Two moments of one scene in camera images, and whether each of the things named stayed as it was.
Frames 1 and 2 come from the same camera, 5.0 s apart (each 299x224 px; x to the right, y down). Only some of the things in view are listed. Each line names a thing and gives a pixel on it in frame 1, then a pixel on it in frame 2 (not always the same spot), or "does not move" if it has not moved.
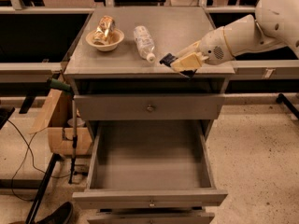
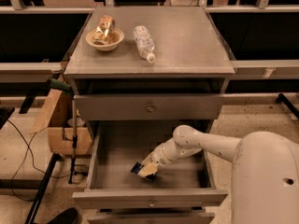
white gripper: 212,48 -> 156,158
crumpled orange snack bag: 105,29 does not move
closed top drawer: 148,107 does not move
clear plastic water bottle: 145,43 does not move
